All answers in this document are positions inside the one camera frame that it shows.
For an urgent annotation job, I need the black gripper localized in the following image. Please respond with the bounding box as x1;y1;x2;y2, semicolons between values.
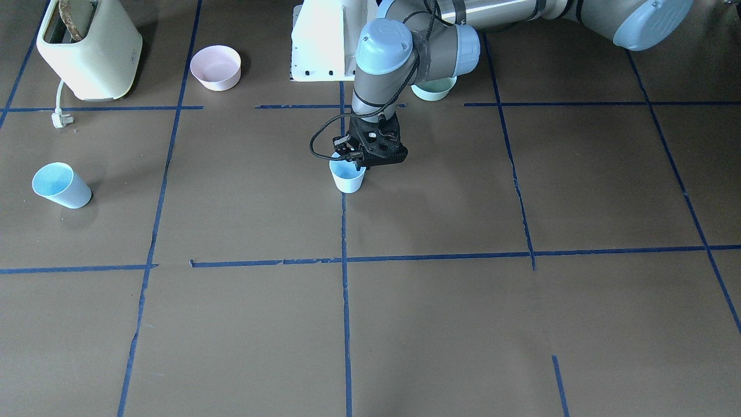
332;114;408;168

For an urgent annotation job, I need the light blue cup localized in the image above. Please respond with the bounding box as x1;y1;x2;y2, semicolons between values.
32;162;93;209
329;159;367;193

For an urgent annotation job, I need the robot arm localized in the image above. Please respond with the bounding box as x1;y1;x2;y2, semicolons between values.
326;1;692;169

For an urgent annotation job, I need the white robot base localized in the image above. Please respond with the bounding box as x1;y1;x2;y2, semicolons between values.
291;1;379;82

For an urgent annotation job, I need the green bowl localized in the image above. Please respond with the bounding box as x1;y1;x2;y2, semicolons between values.
411;77;457;102

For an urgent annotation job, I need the pink bowl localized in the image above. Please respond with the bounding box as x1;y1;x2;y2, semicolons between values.
189;45;243;92

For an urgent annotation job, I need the cream toaster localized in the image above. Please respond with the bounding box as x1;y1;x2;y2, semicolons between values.
35;1;143;102

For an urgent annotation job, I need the white power plug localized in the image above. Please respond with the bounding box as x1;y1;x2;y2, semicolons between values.
51;80;74;129

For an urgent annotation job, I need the toast slice in toaster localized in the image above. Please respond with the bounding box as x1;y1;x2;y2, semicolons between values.
57;0;98;42

